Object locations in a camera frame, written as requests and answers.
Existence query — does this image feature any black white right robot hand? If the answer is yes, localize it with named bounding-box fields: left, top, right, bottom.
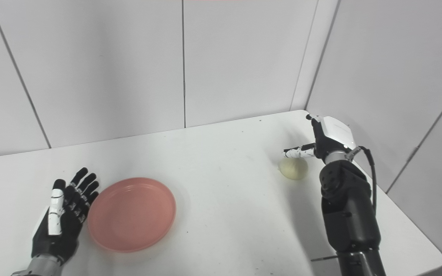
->
left=282, top=114, right=358, bottom=165

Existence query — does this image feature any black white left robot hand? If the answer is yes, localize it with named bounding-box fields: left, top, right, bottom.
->
left=31, top=167, right=100, bottom=265

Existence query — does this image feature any cream steamed bun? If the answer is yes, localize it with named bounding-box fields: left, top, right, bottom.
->
left=278, top=156, right=308, bottom=181

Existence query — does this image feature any pink round plate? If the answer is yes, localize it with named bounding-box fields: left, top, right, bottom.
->
left=87, top=177, right=177, bottom=253

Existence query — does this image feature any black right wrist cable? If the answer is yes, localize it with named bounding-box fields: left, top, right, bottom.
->
left=346, top=146, right=378, bottom=215

